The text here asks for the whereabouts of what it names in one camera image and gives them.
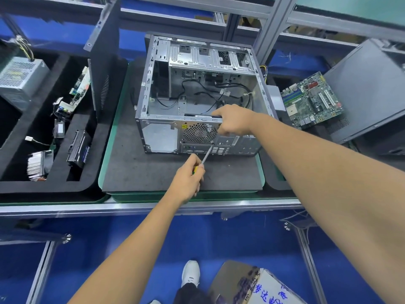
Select person's left hand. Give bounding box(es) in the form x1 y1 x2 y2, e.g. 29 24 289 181
165 153 206 206

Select person's right hand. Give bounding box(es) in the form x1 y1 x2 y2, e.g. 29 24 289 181
213 104 264 137

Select yellow handled screwdriver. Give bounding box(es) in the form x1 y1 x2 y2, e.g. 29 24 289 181
193 144 214 175

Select silver computer case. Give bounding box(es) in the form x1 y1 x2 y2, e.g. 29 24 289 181
135 35 279 156

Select person's left forearm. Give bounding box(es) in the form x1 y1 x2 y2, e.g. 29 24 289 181
67 187 188 304

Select person's right forearm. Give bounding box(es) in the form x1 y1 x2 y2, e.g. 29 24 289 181
250 113 405 304

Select black case fan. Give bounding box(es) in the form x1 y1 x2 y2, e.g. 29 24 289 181
182 123 219 145

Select black foam mat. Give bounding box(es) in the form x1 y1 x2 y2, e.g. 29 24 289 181
102 58 265 192

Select grey power supply unit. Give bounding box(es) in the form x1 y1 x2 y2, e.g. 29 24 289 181
267 85 287 113

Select green motherboard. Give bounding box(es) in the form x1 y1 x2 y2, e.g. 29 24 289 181
280 71 345 130

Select white shoe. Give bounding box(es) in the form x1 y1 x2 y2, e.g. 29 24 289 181
181 260 201 289

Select green tray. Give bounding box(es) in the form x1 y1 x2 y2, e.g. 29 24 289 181
97 58 267 204

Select black foam sorting tray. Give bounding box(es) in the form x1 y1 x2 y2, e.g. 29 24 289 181
0 47 112 196

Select person's dark trouser leg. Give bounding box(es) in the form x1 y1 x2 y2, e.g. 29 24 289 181
173 282 212 304

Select cardboard box with tape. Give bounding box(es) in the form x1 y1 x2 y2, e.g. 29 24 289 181
207 260 309 304

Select black disk drive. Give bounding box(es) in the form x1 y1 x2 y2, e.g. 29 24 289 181
66 129 92 169

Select black case side panel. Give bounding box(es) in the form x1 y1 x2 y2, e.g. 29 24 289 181
83 0 129 124

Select closed black computer case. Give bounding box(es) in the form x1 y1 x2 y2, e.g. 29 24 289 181
322 38 405 145

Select white green expansion card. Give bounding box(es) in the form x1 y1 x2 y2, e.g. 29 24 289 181
53 66 91 119

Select aluminium heat sink with fan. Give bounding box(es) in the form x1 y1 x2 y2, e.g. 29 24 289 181
27 150 55 183

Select silver power supply unit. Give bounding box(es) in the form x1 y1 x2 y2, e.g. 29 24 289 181
0 56 51 112

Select black internal cables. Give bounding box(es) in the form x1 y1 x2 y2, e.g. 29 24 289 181
149 77 257 109

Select aluminium workbench frame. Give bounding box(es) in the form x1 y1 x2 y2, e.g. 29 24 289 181
0 0 405 304

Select thin wire with white plug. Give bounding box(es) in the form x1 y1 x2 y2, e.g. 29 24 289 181
25 136 52 147

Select power supply wire bundle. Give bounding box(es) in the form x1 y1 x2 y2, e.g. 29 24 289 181
13 35 35 62

